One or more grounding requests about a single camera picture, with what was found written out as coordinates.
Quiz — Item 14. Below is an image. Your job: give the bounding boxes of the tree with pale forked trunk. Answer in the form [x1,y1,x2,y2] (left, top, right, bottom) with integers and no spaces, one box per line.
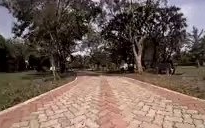
[99,0,190,75]

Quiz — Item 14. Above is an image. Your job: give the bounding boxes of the red brick path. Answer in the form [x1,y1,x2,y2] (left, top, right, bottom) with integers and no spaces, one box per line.
[0,75,205,128]

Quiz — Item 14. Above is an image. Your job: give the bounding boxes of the wood of trees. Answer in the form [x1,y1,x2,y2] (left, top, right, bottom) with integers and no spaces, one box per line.
[0,0,205,76]

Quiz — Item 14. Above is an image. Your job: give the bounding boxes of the dark bench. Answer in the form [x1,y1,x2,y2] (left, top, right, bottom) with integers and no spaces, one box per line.
[155,61,177,76]

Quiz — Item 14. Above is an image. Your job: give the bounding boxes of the pale kerb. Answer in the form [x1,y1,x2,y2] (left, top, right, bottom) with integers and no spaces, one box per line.
[0,76,79,118]
[124,76,205,106]

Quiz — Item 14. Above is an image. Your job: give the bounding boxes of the grass area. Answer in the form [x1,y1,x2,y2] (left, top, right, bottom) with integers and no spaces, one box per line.
[0,70,78,115]
[125,65,205,103]

